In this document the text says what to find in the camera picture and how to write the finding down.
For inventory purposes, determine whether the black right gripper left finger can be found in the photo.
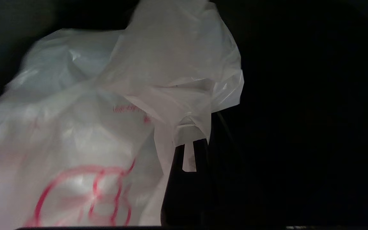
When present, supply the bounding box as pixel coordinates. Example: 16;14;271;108
162;138;217;226

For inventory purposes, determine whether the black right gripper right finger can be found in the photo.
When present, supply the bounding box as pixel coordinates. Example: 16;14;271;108
208;112;276;225

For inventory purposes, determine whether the fresh white red-printed bag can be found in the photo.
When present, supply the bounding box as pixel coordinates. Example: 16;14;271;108
0;0;244;228

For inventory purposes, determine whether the black round trash bin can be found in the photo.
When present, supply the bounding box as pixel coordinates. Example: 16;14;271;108
0;0;368;228

